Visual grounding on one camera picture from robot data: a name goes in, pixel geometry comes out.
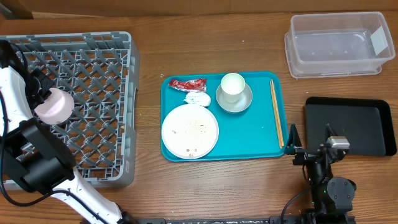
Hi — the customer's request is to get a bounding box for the grey plastic dish rack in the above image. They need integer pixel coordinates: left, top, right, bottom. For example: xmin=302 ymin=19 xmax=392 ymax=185
xmin=6 ymin=31 xmax=140 ymax=187

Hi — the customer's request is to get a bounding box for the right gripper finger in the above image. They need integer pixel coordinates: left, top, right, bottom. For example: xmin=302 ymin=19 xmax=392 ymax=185
xmin=284 ymin=124 xmax=302 ymax=155
xmin=325 ymin=123 xmax=337 ymax=143

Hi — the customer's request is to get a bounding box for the large white dirty plate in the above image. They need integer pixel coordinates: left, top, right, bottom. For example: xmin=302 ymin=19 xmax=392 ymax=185
xmin=161 ymin=104 xmax=219 ymax=160

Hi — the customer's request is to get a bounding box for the grey bowl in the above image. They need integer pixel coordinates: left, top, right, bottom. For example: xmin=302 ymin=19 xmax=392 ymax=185
xmin=216 ymin=84 xmax=252 ymax=113

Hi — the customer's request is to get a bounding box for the wooden chopstick left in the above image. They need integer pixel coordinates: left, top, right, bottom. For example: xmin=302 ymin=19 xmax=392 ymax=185
xmin=269 ymin=80 xmax=283 ymax=149

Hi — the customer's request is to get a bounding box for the teal serving tray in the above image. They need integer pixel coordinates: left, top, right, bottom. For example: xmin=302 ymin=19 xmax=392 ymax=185
xmin=160 ymin=72 xmax=289 ymax=161

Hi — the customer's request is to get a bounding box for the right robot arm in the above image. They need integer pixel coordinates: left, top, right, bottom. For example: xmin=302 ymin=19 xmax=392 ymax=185
xmin=280 ymin=124 xmax=356 ymax=223

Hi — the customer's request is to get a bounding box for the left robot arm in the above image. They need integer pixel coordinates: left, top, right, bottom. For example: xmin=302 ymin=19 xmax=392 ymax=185
xmin=1 ymin=40 xmax=137 ymax=223

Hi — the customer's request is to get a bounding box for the wooden chopstick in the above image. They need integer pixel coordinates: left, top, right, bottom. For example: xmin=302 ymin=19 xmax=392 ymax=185
xmin=271 ymin=78 xmax=285 ymax=148
xmin=269 ymin=80 xmax=283 ymax=149

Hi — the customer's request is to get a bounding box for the white cup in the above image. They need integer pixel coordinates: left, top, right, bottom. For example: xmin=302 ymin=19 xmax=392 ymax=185
xmin=221 ymin=73 xmax=246 ymax=103

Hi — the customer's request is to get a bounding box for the wooden chopstick right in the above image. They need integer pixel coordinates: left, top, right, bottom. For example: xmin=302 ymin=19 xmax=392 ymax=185
xmin=271 ymin=78 xmax=285 ymax=148

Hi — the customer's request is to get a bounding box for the red snack wrapper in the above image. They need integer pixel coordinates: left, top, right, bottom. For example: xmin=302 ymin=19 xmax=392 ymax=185
xmin=169 ymin=78 xmax=207 ymax=93

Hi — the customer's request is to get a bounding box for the crumpled white tissue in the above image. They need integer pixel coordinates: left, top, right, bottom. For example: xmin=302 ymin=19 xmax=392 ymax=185
xmin=184 ymin=92 xmax=211 ymax=107

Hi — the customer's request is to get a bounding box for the clear plastic storage bin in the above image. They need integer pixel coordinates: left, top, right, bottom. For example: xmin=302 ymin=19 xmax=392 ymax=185
xmin=284 ymin=12 xmax=396 ymax=78

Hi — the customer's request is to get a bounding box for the black plastic tray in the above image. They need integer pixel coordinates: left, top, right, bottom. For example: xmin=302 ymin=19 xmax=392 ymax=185
xmin=304 ymin=96 xmax=397 ymax=156

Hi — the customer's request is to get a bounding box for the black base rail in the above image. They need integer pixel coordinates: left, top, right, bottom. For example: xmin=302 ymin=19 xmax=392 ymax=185
xmin=137 ymin=215 xmax=356 ymax=224

